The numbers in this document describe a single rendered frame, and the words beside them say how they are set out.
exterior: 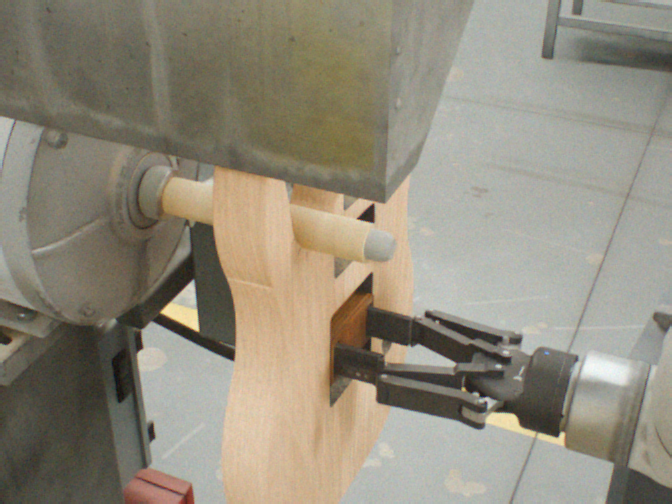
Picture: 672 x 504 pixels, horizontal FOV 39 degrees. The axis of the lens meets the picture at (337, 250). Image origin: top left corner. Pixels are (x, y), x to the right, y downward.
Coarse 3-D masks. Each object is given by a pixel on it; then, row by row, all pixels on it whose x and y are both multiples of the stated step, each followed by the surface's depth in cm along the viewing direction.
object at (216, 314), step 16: (288, 192) 107; (208, 224) 106; (192, 240) 108; (208, 240) 107; (192, 256) 110; (208, 256) 108; (208, 272) 110; (208, 288) 111; (224, 288) 110; (208, 304) 112; (224, 304) 111; (160, 320) 117; (176, 320) 118; (208, 320) 114; (224, 320) 113; (192, 336) 118; (208, 336) 115; (224, 336) 114; (224, 352) 119
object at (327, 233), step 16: (176, 192) 78; (192, 192) 77; (208, 192) 77; (176, 208) 78; (192, 208) 77; (208, 208) 77; (304, 208) 75; (304, 224) 74; (320, 224) 73; (336, 224) 73; (352, 224) 73; (368, 224) 73; (304, 240) 74; (320, 240) 73; (336, 240) 73; (352, 240) 72; (336, 256) 74; (352, 256) 73
